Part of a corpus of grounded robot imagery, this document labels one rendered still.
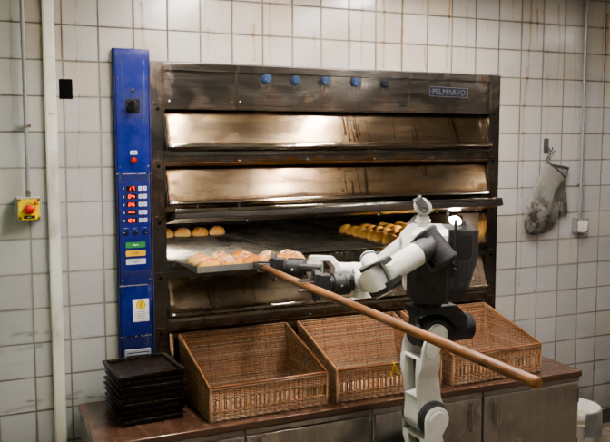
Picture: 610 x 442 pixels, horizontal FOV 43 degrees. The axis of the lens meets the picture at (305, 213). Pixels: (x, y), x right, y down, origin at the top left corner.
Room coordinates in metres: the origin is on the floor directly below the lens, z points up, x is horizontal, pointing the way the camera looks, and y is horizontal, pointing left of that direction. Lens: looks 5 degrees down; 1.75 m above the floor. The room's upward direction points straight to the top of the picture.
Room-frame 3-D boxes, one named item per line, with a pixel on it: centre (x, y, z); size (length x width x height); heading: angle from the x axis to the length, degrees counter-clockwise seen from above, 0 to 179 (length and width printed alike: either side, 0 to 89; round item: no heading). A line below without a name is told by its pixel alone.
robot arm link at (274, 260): (3.32, 0.09, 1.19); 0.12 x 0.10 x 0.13; 80
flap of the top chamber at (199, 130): (3.90, -0.18, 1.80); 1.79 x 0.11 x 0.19; 114
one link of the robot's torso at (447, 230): (3.09, -0.54, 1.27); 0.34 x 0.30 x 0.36; 176
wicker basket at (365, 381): (3.66, -0.30, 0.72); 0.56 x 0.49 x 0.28; 113
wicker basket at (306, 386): (3.42, 0.24, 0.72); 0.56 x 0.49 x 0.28; 115
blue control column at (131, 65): (4.32, 1.15, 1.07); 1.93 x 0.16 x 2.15; 24
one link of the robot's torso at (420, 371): (3.09, -0.50, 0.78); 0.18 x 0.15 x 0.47; 25
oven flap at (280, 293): (3.90, -0.18, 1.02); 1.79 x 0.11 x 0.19; 114
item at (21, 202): (3.25, 1.17, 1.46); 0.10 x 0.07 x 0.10; 114
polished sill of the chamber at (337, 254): (3.92, -0.17, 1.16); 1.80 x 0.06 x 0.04; 114
